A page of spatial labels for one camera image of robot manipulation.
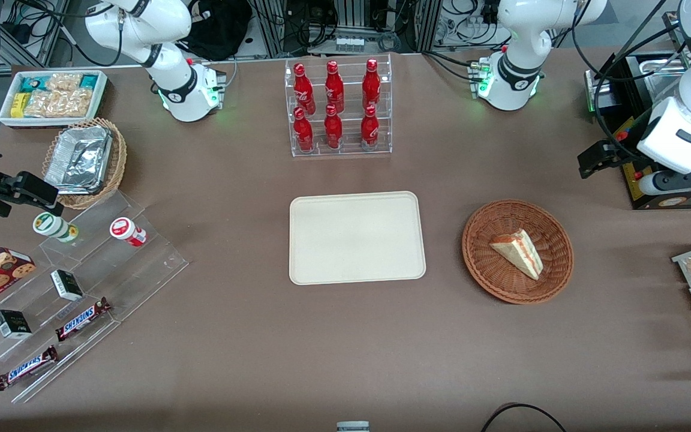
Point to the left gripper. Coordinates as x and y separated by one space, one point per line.
620 150

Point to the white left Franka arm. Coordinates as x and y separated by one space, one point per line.
512 75

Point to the grey object at table edge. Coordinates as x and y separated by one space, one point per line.
352 426

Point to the round brown wicker basket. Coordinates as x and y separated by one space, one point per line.
489 270

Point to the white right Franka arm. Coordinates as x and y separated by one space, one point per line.
180 90

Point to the aluminium foil tray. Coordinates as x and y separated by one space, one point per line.
78 159

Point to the Snickers bar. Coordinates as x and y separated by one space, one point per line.
26 368
81 319

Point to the light wicker basket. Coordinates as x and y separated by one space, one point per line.
119 156

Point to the cream plastic tray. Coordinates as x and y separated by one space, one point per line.
357 240

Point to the black bag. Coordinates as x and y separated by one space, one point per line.
219 27

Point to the clear bag of crackers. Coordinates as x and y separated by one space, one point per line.
63 81
74 102
41 104

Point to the white power strip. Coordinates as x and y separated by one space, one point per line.
349 44

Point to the red capped small bottle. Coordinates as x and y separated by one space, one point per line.
128 231

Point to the small black box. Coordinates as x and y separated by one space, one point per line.
67 285
12 324

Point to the green capped small bottle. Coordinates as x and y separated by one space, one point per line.
54 227

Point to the white rectangular snack bin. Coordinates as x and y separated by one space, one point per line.
101 90

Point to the black device with steel tray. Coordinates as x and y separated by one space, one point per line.
612 99

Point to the teal snack packet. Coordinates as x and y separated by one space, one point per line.
33 83
89 81

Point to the triangle sandwich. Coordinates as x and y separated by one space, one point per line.
519 252

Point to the yellow snack packet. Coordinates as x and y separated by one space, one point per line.
20 105

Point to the clear acrylic bottle rack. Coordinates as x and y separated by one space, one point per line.
351 150

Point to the red cola bottle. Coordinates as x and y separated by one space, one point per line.
369 129
333 129
334 84
302 87
303 132
371 81

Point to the aluminium frame rack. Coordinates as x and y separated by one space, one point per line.
345 12

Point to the clear acrylic step display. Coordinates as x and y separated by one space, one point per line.
129 270

